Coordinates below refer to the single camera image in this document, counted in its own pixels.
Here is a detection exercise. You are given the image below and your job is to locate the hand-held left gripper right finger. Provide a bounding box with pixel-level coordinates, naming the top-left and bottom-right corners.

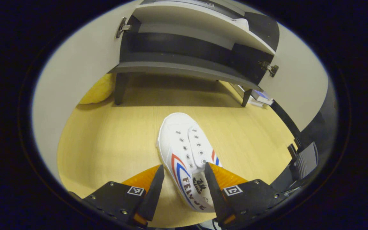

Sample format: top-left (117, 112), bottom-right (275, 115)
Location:
top-left (203, 161), bottom-right (289, 228)

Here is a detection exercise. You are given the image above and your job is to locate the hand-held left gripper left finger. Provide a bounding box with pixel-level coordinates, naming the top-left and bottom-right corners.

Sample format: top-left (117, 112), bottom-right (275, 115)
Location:
top-left (68, 165), bottom-right (165, 226)

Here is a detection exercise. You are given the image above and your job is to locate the white canvas shoe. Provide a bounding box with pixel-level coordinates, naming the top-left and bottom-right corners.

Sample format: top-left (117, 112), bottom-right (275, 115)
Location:
top-left (157, 112), bottom-right (223, 213)
top-left (232, 18), bottom-right (250, 31)

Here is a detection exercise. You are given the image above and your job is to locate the white book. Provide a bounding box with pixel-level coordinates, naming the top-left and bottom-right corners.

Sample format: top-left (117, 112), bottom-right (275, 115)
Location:
top-left (232, 84), bottom-right (274, 108)

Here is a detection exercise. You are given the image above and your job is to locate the yellow plush toy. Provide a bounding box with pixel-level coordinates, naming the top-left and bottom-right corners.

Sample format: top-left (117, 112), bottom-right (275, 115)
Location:
top-left (79, 73), bottom-right (115, 104)

